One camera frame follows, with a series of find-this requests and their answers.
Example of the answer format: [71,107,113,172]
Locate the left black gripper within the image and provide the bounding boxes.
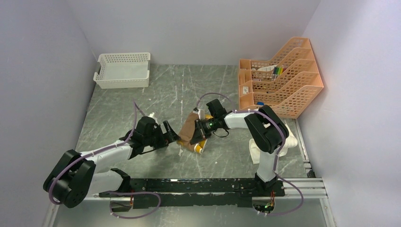
[144,121,181,150]

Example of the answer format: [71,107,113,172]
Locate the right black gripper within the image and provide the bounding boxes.
[191,116,218,145]

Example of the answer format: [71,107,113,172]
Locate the yellow brown bear towel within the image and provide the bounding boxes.
[177,112,207,154]

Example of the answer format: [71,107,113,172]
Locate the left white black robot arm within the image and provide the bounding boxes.
[43,116,180,208]

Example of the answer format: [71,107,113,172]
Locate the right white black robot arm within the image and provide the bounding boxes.
[190,99,289,196]

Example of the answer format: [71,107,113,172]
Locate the white plastic basket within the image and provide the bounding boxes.
[93,52,151,89]

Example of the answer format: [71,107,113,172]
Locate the white crumpled towel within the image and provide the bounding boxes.
[249,120,298,165]

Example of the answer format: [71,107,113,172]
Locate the colourful pens in organizer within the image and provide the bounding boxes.
[273,66,284,76]

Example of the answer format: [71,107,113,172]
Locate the orange plastic file organizer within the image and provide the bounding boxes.
[238,37,324,119]

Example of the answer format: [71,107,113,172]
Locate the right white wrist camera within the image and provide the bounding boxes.
[193,108,206,120]

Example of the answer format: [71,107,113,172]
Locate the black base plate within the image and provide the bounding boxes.
[98,178,286,209]

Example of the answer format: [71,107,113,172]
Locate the aluminium rail frame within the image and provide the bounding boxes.
[44,119,335,227]

